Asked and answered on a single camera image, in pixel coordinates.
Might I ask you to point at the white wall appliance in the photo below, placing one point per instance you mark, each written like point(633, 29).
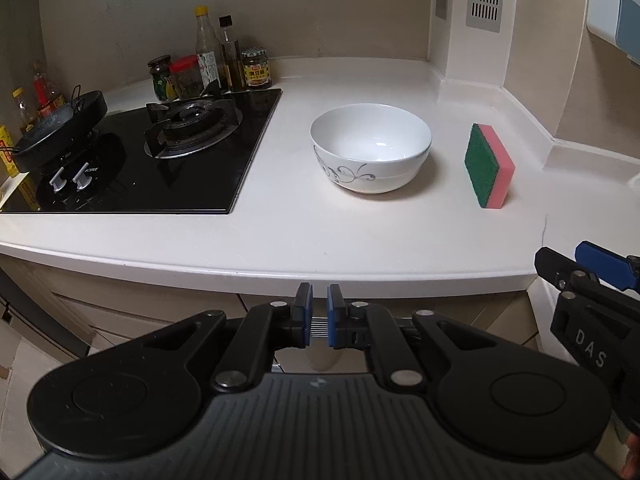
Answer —
point(612, 5)

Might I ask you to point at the black frying pan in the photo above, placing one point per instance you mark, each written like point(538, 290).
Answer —
point(60, 127)

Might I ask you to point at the red cap sauce bottle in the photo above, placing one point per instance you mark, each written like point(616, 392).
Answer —
point(46, 92)

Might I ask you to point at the metal gas burner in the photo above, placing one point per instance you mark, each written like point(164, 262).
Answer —
point(192, 122)

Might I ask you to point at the black glass gas cooktop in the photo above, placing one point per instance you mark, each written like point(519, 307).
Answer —
point(200, 180)

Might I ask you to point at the pink and green sponge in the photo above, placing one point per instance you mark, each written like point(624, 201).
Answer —
point(487, 170)

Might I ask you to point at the dark oil bottle black cap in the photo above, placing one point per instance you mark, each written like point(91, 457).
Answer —
point(231, 60)

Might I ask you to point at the green lid jar yellow label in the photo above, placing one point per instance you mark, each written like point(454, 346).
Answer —
point(256, 72)

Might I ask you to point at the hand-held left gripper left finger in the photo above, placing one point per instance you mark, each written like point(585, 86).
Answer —
point(303, 312)

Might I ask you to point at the yellow box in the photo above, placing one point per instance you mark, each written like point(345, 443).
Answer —
point(7, 152)

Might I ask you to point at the small yellow cap bottle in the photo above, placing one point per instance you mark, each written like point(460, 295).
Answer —
point(24, 110)

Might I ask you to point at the silver stove knob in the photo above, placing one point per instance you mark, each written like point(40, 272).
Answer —
point(58, 179)
point(82, 177)

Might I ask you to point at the white bowl with grey pattern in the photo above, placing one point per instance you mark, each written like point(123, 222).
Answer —
point(370, 140)

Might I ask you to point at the black lid pickle jar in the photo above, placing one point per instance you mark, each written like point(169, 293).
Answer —
point(160, 80)

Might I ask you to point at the red lid jar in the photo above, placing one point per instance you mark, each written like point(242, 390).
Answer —
point(186, 80)

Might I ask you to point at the clear bottle with yellow cap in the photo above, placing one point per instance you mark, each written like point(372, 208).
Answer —
point(207, 55)

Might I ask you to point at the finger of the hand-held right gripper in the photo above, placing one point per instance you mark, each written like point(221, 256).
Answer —
point(602, 262)
point(590, 320)

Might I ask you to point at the beige kitchen cabinet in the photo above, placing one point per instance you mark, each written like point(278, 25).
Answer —
point(125, 305)

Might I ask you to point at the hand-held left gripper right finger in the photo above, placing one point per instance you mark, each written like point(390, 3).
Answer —
point(334, 312)

